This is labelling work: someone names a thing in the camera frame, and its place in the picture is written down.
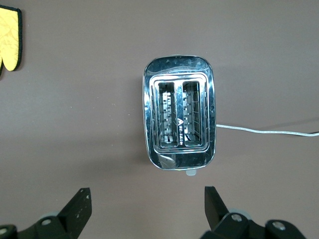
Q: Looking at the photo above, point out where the white toaster power cord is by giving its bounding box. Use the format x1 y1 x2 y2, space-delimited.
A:
215 123 319 137

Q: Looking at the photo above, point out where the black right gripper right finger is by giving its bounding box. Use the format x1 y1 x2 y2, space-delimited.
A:
200 186 265 239

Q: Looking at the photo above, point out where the chrome and cream toaster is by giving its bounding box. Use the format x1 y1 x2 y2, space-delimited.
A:
142 54 216 177

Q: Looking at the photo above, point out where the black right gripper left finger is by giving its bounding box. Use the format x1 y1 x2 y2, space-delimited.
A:
27 188 92 239

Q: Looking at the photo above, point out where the yellow quilted oven mitt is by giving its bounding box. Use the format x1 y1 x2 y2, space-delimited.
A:
0 6 23 77

